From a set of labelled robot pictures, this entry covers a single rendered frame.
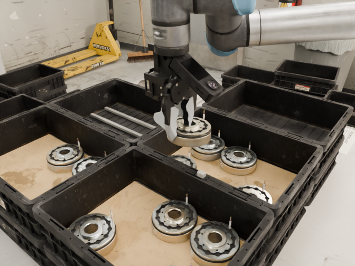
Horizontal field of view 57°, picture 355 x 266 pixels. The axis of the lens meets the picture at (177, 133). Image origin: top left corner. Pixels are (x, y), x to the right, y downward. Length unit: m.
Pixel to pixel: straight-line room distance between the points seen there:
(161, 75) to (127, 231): 0.36
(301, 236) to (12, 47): 3.76
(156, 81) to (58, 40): 3.92
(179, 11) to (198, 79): 0.13
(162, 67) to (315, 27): 0.32
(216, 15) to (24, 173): 0.68
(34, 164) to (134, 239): 0.42
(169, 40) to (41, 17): 3.81
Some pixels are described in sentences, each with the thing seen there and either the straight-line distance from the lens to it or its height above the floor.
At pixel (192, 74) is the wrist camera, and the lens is 0.65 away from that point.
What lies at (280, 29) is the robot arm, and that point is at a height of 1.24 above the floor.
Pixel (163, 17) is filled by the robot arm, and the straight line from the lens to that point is 0.63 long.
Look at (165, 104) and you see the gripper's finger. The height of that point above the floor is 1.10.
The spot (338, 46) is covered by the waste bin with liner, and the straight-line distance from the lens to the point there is 3.02.
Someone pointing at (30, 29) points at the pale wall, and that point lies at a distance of 4.33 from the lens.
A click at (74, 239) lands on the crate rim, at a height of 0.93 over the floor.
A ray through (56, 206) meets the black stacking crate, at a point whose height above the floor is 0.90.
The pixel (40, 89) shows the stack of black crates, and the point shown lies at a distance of 2.39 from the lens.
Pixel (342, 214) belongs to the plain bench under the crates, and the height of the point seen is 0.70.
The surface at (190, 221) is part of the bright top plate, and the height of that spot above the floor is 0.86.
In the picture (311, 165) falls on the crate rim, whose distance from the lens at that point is 0.85.
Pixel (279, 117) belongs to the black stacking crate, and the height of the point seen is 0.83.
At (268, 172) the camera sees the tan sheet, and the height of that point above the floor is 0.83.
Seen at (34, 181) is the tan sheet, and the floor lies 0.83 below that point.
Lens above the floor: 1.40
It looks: 31 degrees down
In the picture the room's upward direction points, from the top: straight up
